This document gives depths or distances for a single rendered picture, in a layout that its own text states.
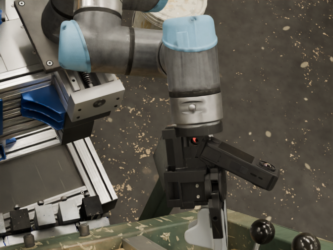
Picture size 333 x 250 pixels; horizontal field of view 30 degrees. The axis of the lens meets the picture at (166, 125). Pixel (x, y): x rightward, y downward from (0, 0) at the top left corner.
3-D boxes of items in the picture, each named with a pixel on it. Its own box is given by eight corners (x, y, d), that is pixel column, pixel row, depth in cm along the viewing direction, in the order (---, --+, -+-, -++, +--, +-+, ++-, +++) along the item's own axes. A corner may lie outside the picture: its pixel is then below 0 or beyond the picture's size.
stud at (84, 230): (88, 234, 149) (87, 222, 149) (91, 236, 147) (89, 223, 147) (79, 236, 149) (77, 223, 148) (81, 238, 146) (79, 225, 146)
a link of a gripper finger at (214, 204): (213, 231, 93) (208, 174, 91) (225, 230, 92) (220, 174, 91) (209, 242, 88) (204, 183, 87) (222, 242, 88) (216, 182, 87)
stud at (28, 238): (34, 245, 145) (32, 232, 145) (36, 247, 143) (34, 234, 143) (24, 247, 144) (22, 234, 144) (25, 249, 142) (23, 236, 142)
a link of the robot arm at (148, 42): (127, 27, 102) (138, 25, 91) (193, 33, 104) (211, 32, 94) (123, 75, 103) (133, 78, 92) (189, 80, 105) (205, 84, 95)
